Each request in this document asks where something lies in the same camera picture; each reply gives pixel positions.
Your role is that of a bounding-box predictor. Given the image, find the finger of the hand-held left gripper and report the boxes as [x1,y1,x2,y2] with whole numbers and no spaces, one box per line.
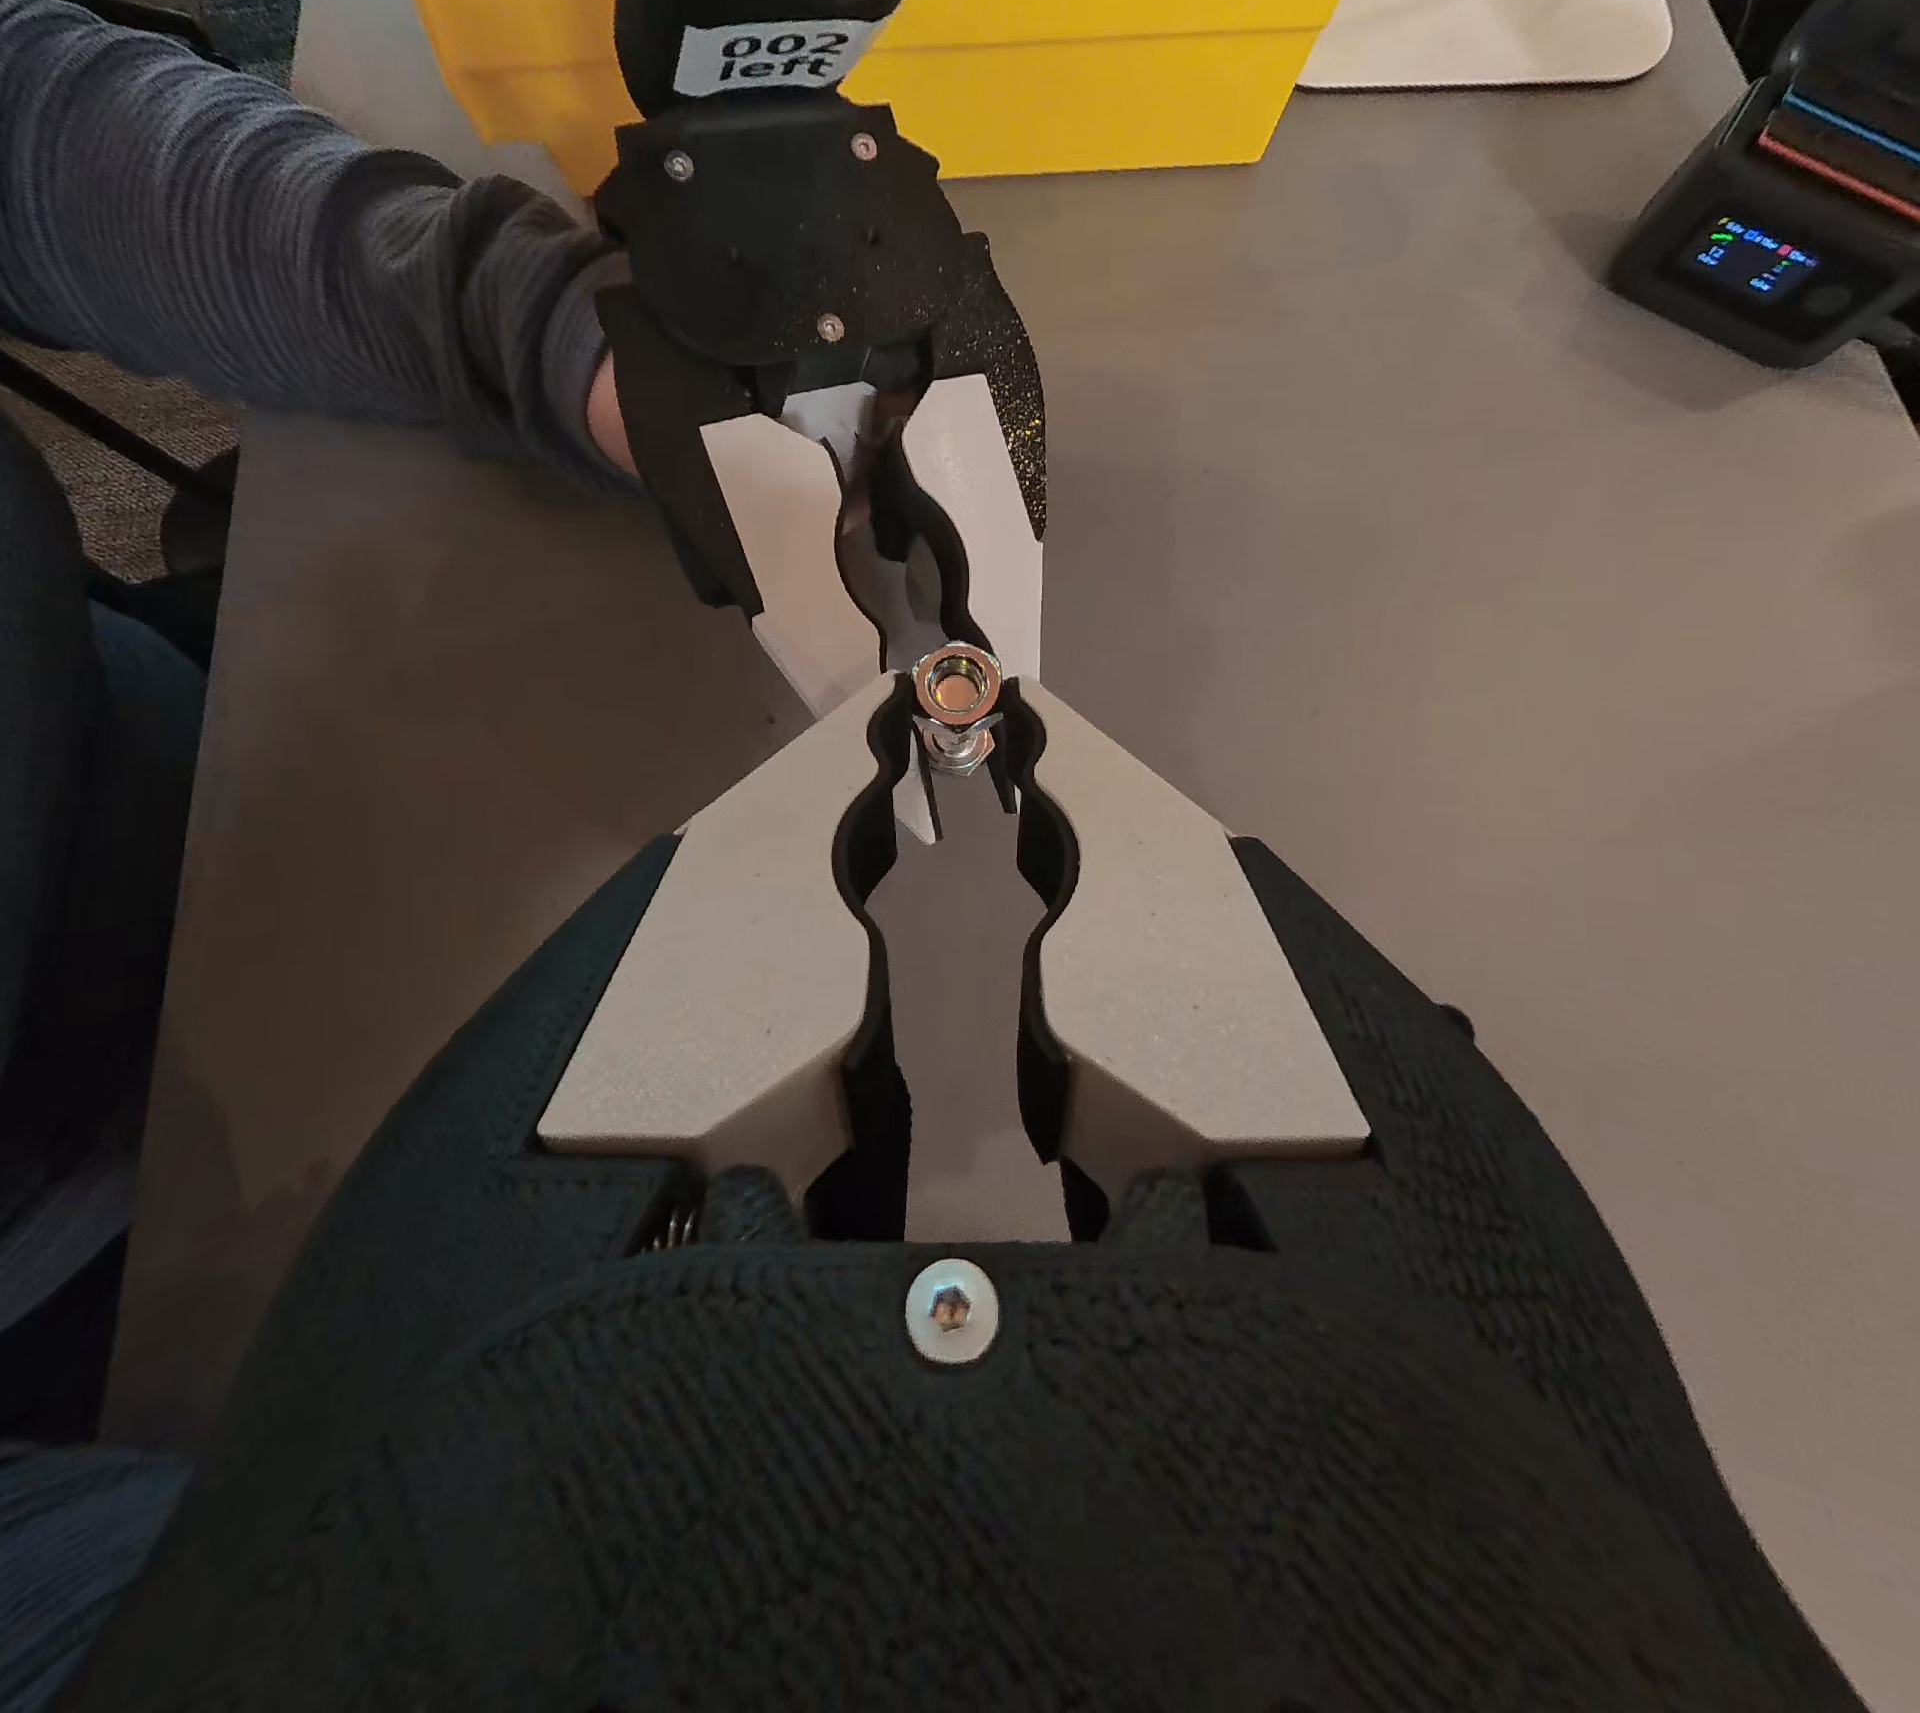
[878,375,1048,694]
[699,382,948,848]

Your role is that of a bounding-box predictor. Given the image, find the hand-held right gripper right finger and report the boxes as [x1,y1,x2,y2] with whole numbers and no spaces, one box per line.
[1002,674,1373,1241]

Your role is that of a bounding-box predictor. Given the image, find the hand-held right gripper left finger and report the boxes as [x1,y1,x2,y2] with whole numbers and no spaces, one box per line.
[534,674,918,1241]

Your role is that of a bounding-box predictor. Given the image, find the silver hex bolt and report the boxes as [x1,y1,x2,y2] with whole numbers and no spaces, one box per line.
[906,643,1011,736]

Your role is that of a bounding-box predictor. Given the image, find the person's left forearm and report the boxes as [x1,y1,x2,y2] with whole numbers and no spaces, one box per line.
[0,0,639,501]

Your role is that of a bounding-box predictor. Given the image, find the person's left hand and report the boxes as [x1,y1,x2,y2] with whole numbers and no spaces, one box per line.
[581,346,648,488]

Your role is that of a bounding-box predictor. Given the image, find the person's legs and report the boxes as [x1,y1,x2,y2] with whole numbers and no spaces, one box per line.
[0,414,211,1443]

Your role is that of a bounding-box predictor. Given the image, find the black battery charging case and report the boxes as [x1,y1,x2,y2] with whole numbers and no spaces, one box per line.
[1607,0,1920,376]

